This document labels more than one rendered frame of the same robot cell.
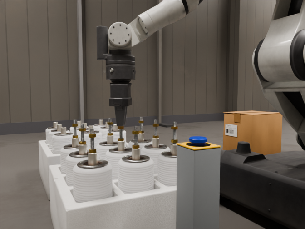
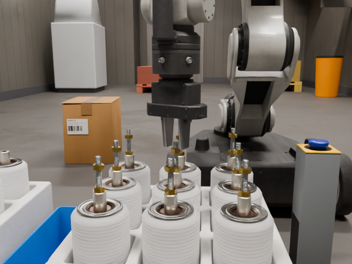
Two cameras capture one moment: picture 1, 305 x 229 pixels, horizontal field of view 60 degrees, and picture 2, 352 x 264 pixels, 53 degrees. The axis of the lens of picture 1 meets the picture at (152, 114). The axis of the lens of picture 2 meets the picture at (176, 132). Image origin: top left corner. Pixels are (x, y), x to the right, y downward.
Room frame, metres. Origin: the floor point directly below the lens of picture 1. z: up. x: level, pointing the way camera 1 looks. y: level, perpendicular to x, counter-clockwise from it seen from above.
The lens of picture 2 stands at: (0.47, 0.66, 0.49)
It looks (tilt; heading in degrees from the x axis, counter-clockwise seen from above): 11 degrees down; 301
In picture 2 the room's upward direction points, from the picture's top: straight up
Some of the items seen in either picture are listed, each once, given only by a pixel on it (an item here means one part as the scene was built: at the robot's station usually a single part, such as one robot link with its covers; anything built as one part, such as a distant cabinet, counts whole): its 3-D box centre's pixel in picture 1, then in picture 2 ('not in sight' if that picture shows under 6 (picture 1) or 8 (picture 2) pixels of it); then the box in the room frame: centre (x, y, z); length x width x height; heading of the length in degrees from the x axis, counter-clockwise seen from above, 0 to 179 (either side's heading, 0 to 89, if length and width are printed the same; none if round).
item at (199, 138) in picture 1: (198, 141); (318, 145); (0.58, -0.10, 0.32); 0.04 x 0.04 x 0.02
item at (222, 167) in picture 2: (174, 154); (231, 168); (0.75, -0.06, 0.25); 0.08 x 0.08 x 0.01
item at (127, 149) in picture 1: (121, 150); (176, 185); (0.80, 0.10, 0.25); 0.08 x 0.08 x 0.01
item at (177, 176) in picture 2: (120, 146); (175, 179); (0.80, 0.10, 0.26); 0.02 x 0.02 x 0.03
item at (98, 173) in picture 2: (75, 131); (98, 178); (0.86, 0.25, 0.30); 0.01 x 0.01 x 0.08
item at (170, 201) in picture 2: (82, 149); (171, 202); (0.75, 0.20, 0.26); 0.02 x 0.02 x 0.03
